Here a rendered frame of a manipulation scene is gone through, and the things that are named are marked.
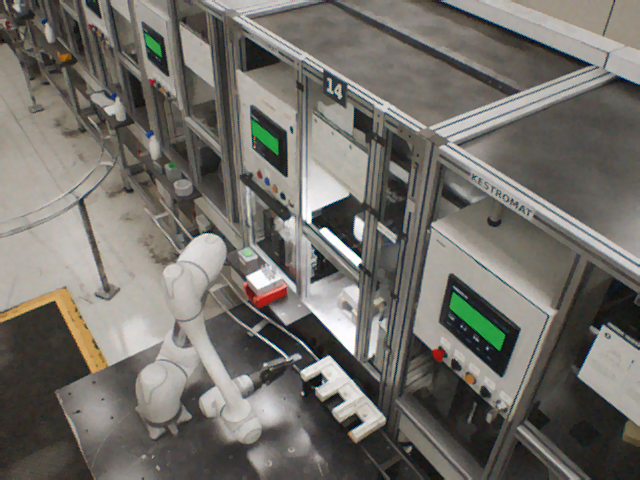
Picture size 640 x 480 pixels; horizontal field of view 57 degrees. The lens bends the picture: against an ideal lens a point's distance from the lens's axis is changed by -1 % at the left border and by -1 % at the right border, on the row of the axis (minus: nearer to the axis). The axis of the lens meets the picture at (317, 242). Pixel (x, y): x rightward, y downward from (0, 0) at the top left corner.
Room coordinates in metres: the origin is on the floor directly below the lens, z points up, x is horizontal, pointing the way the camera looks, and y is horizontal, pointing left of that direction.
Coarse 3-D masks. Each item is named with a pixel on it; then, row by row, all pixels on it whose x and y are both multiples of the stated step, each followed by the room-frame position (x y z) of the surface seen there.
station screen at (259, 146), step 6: (258, 120) 2.03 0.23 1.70; (264, 126) 2.00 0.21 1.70; (270, 132) 1.96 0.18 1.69; (252, 138) 2.08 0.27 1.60; (276, 138) 1.93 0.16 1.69; (252, 144) 2.08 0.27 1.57; (258, 144) 2.04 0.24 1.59; (264, 144) 2.00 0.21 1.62; (258, 150) 2.04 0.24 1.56; (264, 150) 2.00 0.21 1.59; (270, 150) 1.97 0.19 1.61; (264, 156) 2.01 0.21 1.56; (270, 156) 1.97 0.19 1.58; (276, 156) 1.93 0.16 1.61; (270, 162) 1.97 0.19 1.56; (276, 162) 1.93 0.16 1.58; (276, 168) 1.93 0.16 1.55
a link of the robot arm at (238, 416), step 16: (176, 320) 1.34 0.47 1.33; (192, 320) 1.33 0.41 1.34; (192, 336) 1.34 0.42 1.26; (208, 352) 1.32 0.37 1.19; (208, 368) 1.29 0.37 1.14; (224, 368) 1.31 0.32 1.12; (224, 384) 1.26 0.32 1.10; (224, 400) 1.23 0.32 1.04; (240, 400) 1.24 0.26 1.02; (224, 416) 1.21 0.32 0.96; (240, 416) 1.20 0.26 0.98; (256, 416) 1.23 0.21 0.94; (240, 432) 1.16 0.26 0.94; (256, 432) 1.17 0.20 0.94
